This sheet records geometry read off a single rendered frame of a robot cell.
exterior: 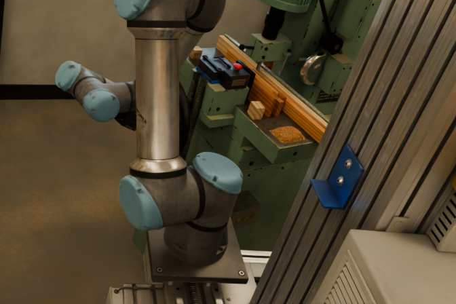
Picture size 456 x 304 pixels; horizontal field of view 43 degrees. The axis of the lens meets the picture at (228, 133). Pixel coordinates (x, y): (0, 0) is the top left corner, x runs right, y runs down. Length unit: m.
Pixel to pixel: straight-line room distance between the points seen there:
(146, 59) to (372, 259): 0.56
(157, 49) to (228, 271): 0.54
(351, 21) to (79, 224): 1.41
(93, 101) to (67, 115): 1.84
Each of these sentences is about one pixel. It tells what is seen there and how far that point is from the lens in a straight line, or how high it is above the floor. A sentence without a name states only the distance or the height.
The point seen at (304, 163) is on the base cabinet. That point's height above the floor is 0.69.
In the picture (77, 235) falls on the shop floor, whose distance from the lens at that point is 2.51.
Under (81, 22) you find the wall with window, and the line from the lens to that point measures 3.15.
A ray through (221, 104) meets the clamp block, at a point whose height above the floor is 0.91.
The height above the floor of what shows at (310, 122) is 0.94.
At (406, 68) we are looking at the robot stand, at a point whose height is 1.46.
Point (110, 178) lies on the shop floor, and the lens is 2.83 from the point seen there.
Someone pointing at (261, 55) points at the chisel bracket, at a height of 1.02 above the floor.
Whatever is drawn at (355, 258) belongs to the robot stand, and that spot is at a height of 1.21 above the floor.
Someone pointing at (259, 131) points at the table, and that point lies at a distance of 1.72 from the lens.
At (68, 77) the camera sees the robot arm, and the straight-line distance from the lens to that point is 1.46.
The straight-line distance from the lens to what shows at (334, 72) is 1.91.
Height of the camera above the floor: 1.74
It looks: 31 degrees down
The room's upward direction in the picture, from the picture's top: 18 degrees clockwise
